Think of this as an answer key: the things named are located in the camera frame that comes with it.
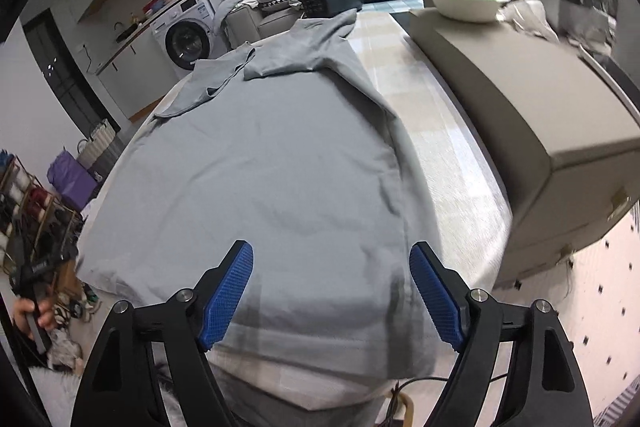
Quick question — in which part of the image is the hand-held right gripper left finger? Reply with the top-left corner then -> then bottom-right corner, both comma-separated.
70,239 -> 254,427

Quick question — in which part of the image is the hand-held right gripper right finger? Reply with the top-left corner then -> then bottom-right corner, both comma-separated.
408,241 -> 596,427

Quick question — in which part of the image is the grey t-shirt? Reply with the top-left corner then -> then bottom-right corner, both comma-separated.
75,9 -> 453,427

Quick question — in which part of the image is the person's left hand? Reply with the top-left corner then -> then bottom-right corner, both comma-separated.
12,296 -> 56,343

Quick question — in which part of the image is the wooden shoe rack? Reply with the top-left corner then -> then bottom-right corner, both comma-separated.
0,152 -> 83,278

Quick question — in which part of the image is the purple bag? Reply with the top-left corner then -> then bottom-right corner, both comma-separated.
47,149 -> 98,212

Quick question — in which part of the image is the striped woven basket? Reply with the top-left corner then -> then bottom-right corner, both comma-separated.
77,119 -> 123,188

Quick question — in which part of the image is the black glass door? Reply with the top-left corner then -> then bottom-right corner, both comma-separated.
22,7 -> 121,138

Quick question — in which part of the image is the white counter cabinet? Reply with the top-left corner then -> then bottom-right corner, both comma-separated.
95,14 -> 181,122

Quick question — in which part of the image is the black white striped rug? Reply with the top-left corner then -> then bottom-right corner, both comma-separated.
592,374 -> 640,427

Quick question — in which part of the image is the white washing machine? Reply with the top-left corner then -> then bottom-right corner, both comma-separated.
150,0 -> 221,80

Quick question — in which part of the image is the grey sofa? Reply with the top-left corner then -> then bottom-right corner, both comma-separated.
220,0 -> 431,52

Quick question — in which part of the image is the white bowl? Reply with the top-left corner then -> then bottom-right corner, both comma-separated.
420,0 -> 512,24

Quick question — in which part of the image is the grey cloth on sofa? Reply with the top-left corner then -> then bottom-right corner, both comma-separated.
212,0 -> 281,32

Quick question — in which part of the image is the clear plastic bag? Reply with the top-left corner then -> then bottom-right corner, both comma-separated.
500,0 -> 563,45

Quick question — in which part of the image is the black cable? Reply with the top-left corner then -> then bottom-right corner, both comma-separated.
387,374 -> 506,427

